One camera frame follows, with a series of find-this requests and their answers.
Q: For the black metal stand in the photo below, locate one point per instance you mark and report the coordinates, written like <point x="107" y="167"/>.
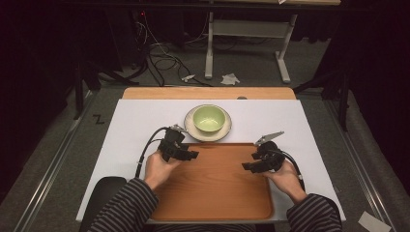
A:
<point x="343" y="96"/>
<point x="79" y="93"/>

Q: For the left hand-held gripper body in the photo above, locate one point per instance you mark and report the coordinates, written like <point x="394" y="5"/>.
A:
<point x="174" y="140"/>

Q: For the white table cover sheet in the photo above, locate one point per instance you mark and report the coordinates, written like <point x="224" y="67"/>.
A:
<point x="135" y="129"/>

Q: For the white paper sheet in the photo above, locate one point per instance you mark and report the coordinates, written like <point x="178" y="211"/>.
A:
<point x="374" y="222"/>

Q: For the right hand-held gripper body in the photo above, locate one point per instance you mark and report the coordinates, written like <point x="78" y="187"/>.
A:
<point x="272" y="154"/>

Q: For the white metal desk frame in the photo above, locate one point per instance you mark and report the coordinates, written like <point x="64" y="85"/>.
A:
<point x="248" y="28"/>

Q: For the metal floor rail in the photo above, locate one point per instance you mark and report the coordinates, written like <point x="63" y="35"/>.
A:
<point x="51" y="174"/>
<point x="361" y="167"/>

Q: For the brown wooden tray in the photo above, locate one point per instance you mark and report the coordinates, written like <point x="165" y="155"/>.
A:
<point x="212" y="183"/>

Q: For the black chair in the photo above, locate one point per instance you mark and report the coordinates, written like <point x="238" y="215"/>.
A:
<point x="104" y="193"/>

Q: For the person's right hand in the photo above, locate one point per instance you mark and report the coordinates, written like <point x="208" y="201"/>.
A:
<point x="288" y="180"/>

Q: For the small white paper scrap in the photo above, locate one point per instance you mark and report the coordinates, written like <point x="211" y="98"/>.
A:
<point x="188" y="77"/>

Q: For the crumpled white paper scrap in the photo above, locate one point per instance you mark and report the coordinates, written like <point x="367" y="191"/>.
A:
<point x="230" y="79"/>

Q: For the light green bowl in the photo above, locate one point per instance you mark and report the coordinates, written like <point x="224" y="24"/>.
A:
<point x="209" y="118"/>

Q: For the cream round plate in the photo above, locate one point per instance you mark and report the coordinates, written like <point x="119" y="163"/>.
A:
<point x="225" y="129"/>

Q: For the person's left hand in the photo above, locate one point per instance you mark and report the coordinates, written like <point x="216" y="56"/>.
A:
<point x="158" y="169"/>

